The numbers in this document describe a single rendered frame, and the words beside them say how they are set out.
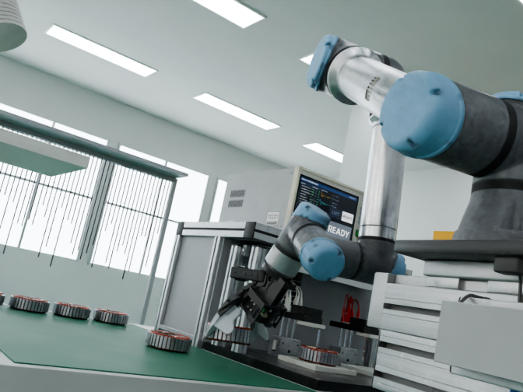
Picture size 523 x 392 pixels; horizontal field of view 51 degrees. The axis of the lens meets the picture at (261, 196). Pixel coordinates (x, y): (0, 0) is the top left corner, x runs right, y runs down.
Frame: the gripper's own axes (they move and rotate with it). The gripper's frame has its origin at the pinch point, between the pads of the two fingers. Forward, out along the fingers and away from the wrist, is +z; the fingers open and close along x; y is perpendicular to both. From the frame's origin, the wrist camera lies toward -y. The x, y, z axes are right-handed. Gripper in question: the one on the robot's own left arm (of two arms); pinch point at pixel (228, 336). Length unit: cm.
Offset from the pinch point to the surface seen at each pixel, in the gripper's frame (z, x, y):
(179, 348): 12.9, -0.6, -10.9
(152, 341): 14.9, -5.5, -15.2
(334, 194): -33, 44, -35
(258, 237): -14.9, 16.9, -25.8
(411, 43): -136, 279, -263
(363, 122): -60, 366, -342
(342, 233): -23, 51, -29
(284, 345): 8.8, 34.7, -12.3
